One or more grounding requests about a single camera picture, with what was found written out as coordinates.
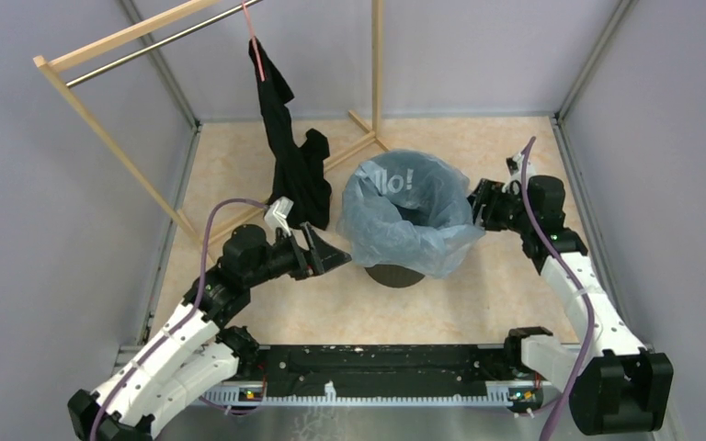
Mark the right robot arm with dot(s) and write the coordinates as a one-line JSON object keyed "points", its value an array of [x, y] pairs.
{"points": [[614, 383]]}

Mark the blue plastic trash bag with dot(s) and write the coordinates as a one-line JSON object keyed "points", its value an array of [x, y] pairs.
{"points": [[409, 209]]}

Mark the black trash bin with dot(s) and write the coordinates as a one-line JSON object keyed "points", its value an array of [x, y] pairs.
{"points": [[393, 276]]}

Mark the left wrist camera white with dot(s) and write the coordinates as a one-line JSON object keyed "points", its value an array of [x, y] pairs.
{"points": [[276, 215]]}

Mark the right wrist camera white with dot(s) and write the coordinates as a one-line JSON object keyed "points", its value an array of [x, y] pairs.
{"points": [[515, 166]]}

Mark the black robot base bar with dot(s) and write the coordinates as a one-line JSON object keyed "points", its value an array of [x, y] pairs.
{"points": [[293, 375]]}

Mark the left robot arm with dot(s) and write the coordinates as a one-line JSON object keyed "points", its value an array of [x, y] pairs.
{"points": [[197, 348]]}

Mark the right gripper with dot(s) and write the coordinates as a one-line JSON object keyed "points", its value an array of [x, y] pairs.
{"points": [[486, 194]]}

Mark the pink clothes hanger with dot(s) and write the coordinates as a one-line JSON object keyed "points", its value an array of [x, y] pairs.
{"points": [[254, 44]]}

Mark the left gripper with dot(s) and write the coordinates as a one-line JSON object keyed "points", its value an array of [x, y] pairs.
{"points": [[319, 258]]}

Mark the black garment on hanger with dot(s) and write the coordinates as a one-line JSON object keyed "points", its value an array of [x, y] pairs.
{"points": [[299, 170]]}

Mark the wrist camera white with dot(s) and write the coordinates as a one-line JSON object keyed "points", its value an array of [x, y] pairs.
{"points": [[515, 166], [276, 215]]}

